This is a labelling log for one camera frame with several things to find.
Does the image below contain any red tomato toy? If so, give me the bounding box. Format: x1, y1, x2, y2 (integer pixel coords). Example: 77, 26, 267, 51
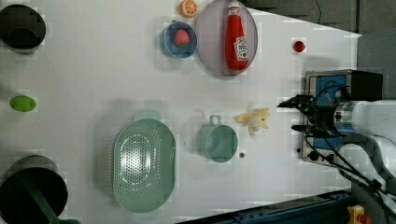
293, 41, 305, 53

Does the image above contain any yellow red emergency button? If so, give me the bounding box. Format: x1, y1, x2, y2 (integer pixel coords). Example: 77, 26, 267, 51
347, 205, 373, 224

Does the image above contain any red ketchup bottle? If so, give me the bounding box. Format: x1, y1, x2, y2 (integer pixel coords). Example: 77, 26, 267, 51
224, 0, 248, 71

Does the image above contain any blue bowl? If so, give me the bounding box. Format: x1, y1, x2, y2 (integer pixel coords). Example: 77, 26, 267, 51
160, 21, 198, 59

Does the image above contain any toaster oven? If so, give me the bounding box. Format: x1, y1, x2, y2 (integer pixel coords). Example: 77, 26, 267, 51
301, 70, 383, 166

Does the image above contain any black pan with lid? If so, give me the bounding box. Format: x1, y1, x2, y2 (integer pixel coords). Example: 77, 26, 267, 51
1, 155, 81, 224

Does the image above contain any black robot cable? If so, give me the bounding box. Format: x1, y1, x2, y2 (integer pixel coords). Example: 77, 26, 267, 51
303, 82, 396, 224

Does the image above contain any green colander basket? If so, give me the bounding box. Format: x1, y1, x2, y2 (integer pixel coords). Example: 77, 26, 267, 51
112, 110, 177, 214

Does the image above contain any orange half toy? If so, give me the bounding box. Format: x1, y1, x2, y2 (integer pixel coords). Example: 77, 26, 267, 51
179, 0, 197, 18

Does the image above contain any peeled toy banana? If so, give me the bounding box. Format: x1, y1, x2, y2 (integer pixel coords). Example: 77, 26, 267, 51
234, 107, 270, 136

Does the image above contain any black round pot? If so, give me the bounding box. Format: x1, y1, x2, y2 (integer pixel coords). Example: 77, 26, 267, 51
0, 5, 47, 49

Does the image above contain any green mug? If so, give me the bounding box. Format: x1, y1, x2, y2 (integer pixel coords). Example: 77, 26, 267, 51
196, 115, 238, 163

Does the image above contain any green lime toy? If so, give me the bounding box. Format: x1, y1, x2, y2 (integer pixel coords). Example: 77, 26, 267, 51
9, 95, 36, 112

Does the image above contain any pink strawberry toy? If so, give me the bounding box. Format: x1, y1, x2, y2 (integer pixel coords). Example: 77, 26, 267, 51
174, 29, 191, 47

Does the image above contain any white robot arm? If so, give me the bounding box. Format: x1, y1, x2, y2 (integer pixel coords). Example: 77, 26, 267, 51
279, 94, 395, 217

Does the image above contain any grey round plate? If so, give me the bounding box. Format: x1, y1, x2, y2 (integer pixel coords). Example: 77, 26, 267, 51
195, 0, 258, 76

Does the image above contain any blue metal frame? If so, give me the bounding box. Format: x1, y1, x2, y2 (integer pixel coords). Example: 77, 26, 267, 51
177, 190, 357, 224

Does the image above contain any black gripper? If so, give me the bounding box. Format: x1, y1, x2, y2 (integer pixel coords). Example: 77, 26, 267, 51
278, 94, 336, 137

